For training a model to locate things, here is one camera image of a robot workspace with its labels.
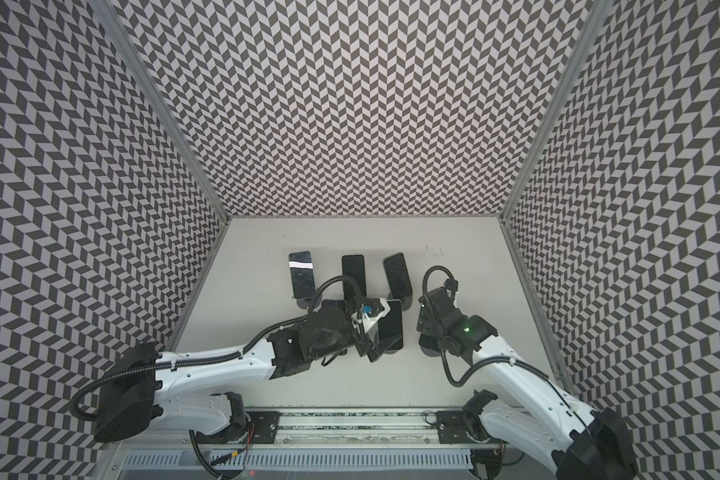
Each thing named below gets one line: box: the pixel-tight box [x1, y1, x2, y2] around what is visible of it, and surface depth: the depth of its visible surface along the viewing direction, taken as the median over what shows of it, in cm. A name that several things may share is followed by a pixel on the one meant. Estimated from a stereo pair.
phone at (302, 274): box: [288, 251, 316, 299], surface depth 92 cm
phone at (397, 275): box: [382, 252, 413, 299], surface depth 90 cm
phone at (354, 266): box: [342, 254, 367, 301], surface depth 90 cm
